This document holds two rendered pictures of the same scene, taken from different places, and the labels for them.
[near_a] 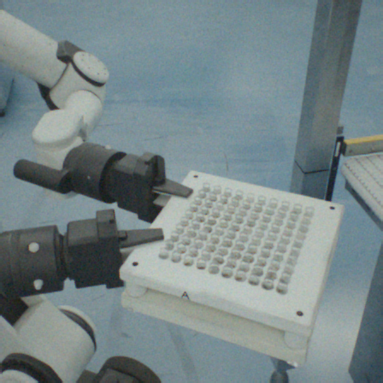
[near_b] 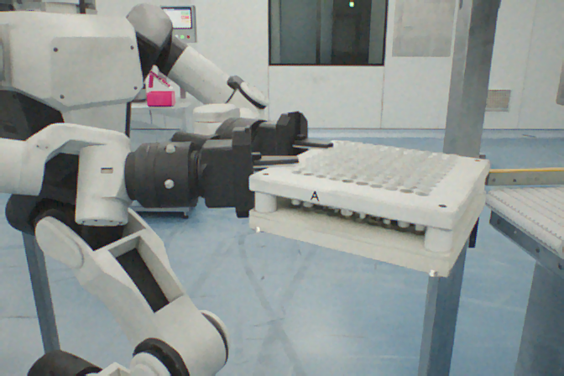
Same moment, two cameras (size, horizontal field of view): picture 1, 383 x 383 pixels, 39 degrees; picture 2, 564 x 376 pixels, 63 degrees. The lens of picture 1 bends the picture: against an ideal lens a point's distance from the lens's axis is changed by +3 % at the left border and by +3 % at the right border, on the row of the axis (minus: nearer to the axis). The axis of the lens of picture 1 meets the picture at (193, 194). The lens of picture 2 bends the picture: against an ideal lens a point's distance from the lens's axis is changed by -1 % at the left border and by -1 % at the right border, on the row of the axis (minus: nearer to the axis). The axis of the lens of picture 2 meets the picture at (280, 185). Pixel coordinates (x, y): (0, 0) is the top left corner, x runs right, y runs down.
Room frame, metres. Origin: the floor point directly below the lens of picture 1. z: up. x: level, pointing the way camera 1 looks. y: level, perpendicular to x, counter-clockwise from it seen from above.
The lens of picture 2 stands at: (-0.04, -0.03, 1.17)
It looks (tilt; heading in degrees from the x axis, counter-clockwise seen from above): 18 degrees down; 9
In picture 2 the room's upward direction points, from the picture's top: straight up
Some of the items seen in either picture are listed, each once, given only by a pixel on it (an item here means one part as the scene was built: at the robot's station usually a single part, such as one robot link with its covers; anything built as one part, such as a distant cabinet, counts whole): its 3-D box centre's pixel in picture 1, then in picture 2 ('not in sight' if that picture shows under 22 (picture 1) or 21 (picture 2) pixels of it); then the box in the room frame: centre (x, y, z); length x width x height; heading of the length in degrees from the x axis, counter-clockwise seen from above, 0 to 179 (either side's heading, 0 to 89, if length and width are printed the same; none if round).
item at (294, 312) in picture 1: (238, 238); (378, 174); (0.56, -0.06, 1.00); 0.25 x 0.24 x 0.02; 158
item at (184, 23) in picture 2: not in sight; (180, 53); (3.11, 1.19, 1.07); 0.23 x 0.10 x 0.62; 98
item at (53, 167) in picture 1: (65, 170); (216, 145); (0.75, 0.21, 0.99); 0.11 x 0.11 x 0.11; 60
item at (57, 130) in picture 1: (61, 143); (218, 128); (0.81, 0.23, 1.00); 0.13 x 0.07 x 0.09; 177
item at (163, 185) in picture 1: (173, 186); (313, 142); (0.66, 0.03, 1.02); 0.06 x 0.03 x 0.02; 60
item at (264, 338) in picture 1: (237, 264); (375, 208); (0.56, -0.06, 0.95); 0.24 x 0.24 x 0.02; 68
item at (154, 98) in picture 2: not in sight; (161, 98); (2.77, 1.20, 0.80); 0.16 x 0.12 x 0.09; 98
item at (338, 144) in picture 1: (332, 175); (477, 207); (0.99, -0.31, 0.81); 0.02 x 0.01 x 0.20; 104
